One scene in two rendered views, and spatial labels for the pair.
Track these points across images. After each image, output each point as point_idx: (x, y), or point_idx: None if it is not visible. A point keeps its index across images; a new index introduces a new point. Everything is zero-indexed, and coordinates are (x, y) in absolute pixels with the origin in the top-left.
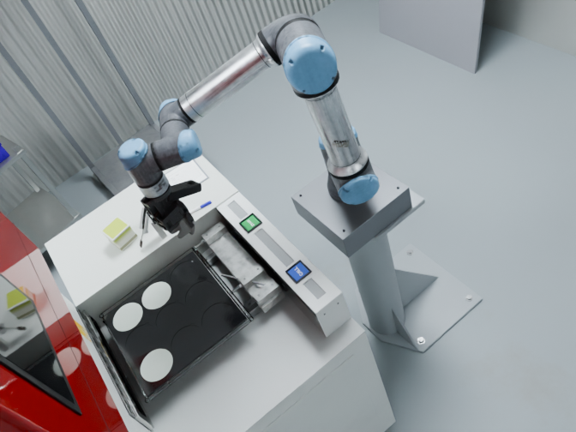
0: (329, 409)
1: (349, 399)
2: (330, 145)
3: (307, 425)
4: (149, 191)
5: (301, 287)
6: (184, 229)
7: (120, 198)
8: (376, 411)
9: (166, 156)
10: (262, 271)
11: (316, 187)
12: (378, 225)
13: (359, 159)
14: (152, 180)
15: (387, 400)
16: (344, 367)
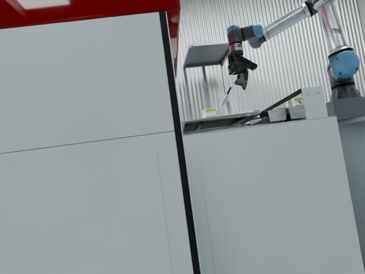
0: (298, 182)
1: (317, 191)
2: (329, 32)
3: (276, 181)
4: (233, 46)
5: None
6: (241, 79)
7: None
8: (346, 251)
9: (246, 27)
10: None
11: None
12: (361, 109)
13: (347, 45)
14: (236, 39)
15: (358, 248)
16: (315, 139)
